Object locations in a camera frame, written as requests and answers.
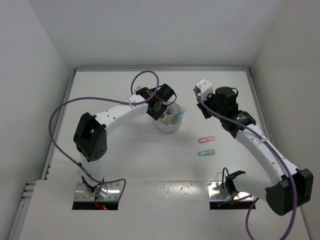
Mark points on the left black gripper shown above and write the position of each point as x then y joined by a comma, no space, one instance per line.
156,115

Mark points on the yellow highlighter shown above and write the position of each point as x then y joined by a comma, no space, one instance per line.
175,119

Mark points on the blue highlighter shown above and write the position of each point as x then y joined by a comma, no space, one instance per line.
183,110

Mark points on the back aluminium frame rail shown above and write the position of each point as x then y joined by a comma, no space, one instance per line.
164,69

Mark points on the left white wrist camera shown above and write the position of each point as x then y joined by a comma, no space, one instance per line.
138,88

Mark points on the clear blue glue bottle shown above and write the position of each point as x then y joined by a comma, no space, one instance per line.
169,111

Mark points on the right aluminium frame rail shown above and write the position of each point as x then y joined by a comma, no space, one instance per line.
262,112

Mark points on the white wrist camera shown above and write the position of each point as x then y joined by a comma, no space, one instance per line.
138,88
203,89

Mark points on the white round divided organizer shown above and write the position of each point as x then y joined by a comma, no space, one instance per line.
165,125

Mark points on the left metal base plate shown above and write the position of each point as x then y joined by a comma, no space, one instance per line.
106,193

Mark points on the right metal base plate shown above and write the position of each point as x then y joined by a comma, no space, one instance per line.
217,194

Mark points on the pink highlighter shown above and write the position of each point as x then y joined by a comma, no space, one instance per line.
206,139

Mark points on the metal base plate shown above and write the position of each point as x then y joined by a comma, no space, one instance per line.
217,194
106,193

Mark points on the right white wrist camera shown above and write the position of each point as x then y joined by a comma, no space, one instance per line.
203,89

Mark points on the left aluminium frame rail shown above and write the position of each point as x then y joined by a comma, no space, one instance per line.
29,186

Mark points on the aluminium frame rail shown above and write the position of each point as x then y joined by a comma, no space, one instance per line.
164,69
29,186
262,112

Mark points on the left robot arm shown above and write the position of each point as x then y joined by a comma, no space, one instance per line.
91,134

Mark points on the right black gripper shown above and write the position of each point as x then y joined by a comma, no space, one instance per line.
201,106

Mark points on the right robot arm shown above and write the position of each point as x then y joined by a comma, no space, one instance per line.
287,186

